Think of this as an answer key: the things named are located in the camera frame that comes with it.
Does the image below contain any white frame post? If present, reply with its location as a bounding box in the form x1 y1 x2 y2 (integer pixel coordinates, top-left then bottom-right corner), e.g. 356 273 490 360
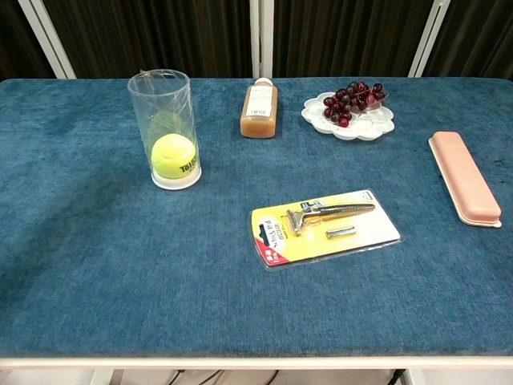
17 0 77 79
408 0 450 79
248 0 275 79

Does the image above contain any blue velvet table cloth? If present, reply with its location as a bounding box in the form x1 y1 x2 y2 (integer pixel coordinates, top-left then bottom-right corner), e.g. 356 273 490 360
0 77 513 359

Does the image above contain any black cable under table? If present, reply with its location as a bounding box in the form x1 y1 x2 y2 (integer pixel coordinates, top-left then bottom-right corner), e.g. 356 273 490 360
168 369 281 385

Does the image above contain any yellow tennis ball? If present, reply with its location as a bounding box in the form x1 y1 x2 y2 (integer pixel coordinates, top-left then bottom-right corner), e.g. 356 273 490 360
151 133 197 179

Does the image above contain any amber liquid bottle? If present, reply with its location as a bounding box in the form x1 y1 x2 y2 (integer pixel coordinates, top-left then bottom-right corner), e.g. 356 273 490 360
240 77 279 140

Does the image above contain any clear plastic tube container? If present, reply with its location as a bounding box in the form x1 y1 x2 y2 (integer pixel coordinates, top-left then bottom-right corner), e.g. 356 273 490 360
127 68 202 191

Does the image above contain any white flower-shaped plate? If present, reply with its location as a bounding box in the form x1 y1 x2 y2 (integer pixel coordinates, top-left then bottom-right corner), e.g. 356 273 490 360
301 91 396 141

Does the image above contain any dark red grape bunch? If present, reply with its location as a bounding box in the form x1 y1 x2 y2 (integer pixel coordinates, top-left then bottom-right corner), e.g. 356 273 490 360
322 81 387 128

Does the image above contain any pink rectangular plastic case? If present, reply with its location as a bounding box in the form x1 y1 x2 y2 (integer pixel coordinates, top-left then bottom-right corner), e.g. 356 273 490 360
428 131 503 229

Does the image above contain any razor blister pack card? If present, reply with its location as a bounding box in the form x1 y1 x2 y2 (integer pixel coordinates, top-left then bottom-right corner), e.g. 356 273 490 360
251 189 402 273

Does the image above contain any white table frame edge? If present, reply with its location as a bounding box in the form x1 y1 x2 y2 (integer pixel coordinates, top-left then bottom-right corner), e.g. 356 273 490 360
0 355 513 385

